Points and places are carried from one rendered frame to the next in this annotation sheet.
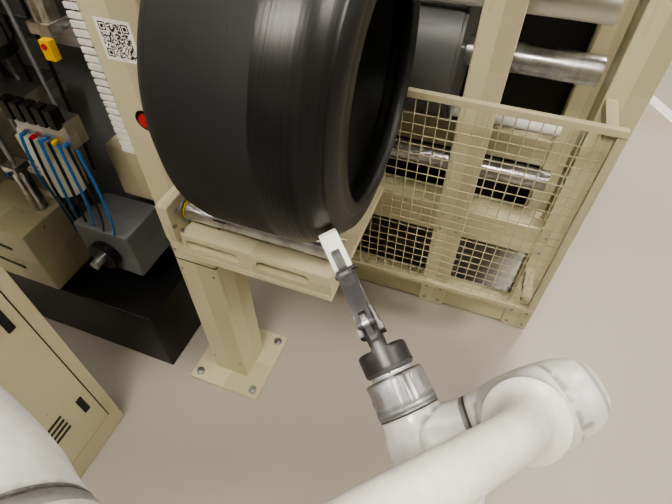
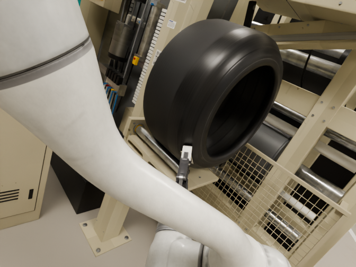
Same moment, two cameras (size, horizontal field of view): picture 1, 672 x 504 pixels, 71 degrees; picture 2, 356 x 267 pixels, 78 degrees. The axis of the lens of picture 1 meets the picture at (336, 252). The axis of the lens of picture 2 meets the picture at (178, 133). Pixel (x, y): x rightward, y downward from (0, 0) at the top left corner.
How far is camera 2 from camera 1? 0.31 m
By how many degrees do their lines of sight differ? 30
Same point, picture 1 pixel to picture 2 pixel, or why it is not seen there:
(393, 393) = not seen: hidden behind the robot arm
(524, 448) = (230, 231)
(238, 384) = (94, 243)
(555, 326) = not seen: outside the picture
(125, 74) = not seen: hidden behind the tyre
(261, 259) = (151, 160)
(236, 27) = (203, 44)
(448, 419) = (192, 243)
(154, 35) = (175, 39)
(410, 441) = (165, 243)
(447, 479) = (180, 191)
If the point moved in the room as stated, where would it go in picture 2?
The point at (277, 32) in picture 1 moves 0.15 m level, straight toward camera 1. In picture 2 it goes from (215, 50) to (206, 45)
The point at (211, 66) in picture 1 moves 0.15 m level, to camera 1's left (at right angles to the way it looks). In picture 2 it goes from (186, 52) to (148, 35)
